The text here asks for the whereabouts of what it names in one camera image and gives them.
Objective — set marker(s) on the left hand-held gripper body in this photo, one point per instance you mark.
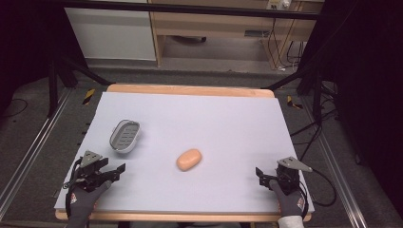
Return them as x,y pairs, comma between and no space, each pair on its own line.
91,174

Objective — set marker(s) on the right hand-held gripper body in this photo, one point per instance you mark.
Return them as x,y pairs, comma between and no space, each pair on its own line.
290,177

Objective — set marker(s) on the grey soap dish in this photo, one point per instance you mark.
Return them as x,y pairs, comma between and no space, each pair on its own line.
124,135

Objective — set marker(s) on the orange soap bar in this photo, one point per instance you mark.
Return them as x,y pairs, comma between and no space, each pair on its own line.
188,159

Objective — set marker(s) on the person's right hand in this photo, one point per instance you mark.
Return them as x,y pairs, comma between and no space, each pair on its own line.
289,201

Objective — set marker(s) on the person's left hand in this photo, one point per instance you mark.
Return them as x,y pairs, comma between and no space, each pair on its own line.
83,202

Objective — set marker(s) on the yellow black floor tape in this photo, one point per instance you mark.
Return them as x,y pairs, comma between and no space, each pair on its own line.
293,103
88,96

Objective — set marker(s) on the white table sheet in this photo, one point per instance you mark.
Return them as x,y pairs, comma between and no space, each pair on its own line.
202,126

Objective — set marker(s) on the black metal stand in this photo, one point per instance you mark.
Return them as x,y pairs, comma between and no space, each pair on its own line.
316,95
53,85

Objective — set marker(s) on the wooden table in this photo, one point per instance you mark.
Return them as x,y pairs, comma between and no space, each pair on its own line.
190,90

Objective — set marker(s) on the black curtain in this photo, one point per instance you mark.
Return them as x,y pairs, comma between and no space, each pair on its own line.
22,38
370,79

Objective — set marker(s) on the white cabinet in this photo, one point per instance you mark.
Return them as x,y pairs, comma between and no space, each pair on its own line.
114,34

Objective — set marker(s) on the wooden desk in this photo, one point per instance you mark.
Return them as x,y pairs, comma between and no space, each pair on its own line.
215,22

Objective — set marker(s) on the white power socket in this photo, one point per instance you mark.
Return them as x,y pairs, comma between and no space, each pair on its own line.
278,3

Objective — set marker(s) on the metal floor rail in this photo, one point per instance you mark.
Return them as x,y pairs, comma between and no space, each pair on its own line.
339,177
34,145

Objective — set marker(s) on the black horizontal frame bar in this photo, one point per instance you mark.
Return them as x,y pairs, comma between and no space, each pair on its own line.
190,9

